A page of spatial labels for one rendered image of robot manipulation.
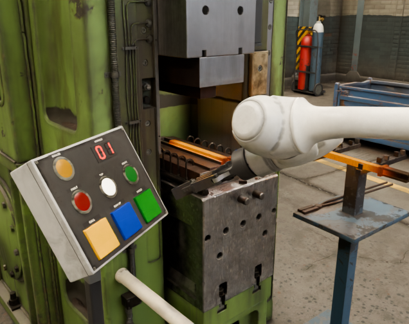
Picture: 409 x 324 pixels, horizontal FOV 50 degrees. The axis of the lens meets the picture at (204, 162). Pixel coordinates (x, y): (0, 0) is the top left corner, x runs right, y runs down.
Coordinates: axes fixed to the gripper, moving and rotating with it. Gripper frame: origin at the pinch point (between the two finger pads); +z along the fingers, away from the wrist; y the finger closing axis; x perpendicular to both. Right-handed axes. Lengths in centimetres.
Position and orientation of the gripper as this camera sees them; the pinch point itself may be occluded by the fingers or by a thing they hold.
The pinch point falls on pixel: (185, 189)
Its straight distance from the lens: 112.3
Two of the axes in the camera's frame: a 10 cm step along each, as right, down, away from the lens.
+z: -7.9, 3.6, 5.0
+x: -4.6, -8.9, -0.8
